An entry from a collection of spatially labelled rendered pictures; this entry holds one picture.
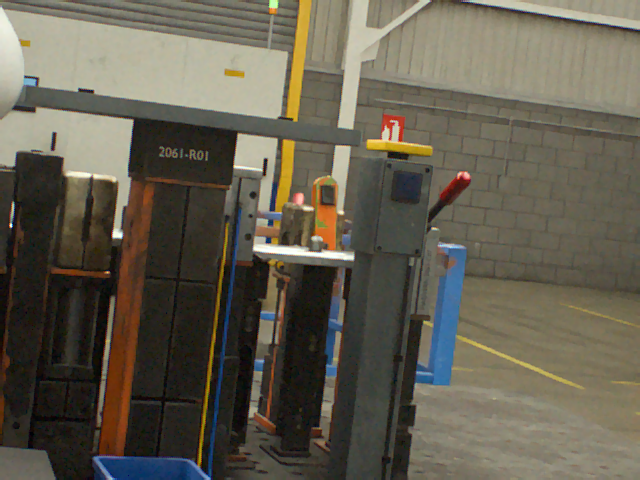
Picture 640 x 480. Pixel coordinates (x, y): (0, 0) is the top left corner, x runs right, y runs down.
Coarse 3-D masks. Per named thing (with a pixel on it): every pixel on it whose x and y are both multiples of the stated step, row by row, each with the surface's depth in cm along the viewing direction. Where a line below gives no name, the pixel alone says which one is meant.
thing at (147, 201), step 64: (192, 128) 137; (192, 192) 138; (128, 256) 140; (192, 256) 138; (128, 320) 137; (192, 320) 139; (128, 384) 137; (192, 384) 140; (128, 448) 138; (192, 448) 140
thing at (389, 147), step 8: (368, 144) 151; (376, 144) 148; (384, 144) 146; (392, 144) 146; (400, 144) 146; (408, 144) 147; (392, 152) 148; (400, 152) 147; (408, 152) 147; (416, 152) 147; (424, 152) 148; (432, 152) 148; (408, 160) 150
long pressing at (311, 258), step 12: (120, 240) 163; (264, 252) 170; (276, 252) 171; (288, 252) 172; (300, 252) 173; (312, 252) 181; (324, 252) 185; (336, 252) 188; (348, 252) 191; (312, 264) 173; (324, 264) 174; (336, 264) 174; (348, 264) 175
